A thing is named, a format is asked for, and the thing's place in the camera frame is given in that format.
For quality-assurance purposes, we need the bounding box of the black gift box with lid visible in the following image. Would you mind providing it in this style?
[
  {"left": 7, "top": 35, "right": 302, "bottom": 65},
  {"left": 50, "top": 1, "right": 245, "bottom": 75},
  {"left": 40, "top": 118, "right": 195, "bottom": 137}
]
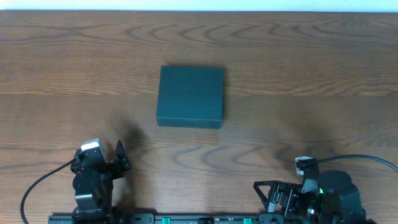
[{"left": 156, "top": 65, "right": 224, "bottom": 129}]

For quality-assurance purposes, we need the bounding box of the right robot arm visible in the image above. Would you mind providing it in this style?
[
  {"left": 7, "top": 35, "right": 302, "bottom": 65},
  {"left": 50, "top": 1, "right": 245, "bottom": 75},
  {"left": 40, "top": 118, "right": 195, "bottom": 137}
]
[{"left": 253, "top": 169, "right": 372, "bottom": 224}]

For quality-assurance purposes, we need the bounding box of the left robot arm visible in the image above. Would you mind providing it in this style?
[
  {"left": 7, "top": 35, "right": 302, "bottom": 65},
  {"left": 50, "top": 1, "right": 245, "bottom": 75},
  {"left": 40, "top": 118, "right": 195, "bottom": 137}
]
[{"left": 70, "top": 138, "right": 131, "bottom": 223}]

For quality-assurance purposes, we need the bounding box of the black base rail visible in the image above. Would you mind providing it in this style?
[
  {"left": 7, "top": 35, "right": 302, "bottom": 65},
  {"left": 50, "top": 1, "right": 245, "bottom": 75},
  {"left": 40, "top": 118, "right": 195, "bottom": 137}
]
[{"left": 47, "top": 212, "right": 312, "bottom": 224}]

